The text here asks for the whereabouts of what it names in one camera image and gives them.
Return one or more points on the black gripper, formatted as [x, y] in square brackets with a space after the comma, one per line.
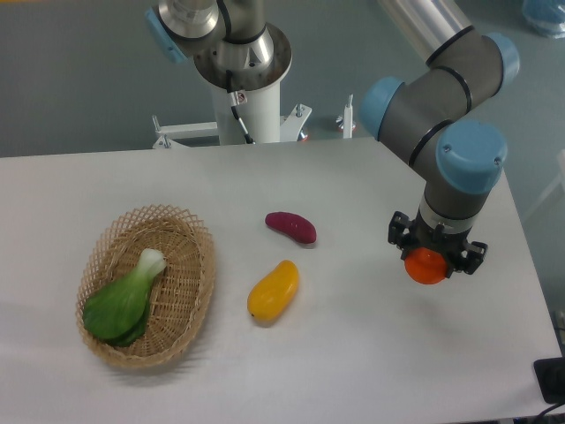
[459, 254]

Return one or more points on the orange fruit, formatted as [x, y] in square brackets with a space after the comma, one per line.
[425, 266]

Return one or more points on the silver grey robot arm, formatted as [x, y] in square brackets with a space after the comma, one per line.
[424, 123]

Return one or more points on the woven wicker basket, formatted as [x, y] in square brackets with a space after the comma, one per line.
[181, 292]

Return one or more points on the purple sweet potato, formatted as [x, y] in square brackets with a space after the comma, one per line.
[292, 225]

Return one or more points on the black device at table edge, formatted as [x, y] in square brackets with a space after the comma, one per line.
[550, 377]

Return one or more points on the yellow mango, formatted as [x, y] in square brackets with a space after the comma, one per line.
[270, 297]

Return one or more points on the blue object in corner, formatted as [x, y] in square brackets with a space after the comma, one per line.
[545, 16]

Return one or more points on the green bok choy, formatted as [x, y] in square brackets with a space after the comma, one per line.
[118, 313]

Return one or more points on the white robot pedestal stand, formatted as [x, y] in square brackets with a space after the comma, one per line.
[241, 117]

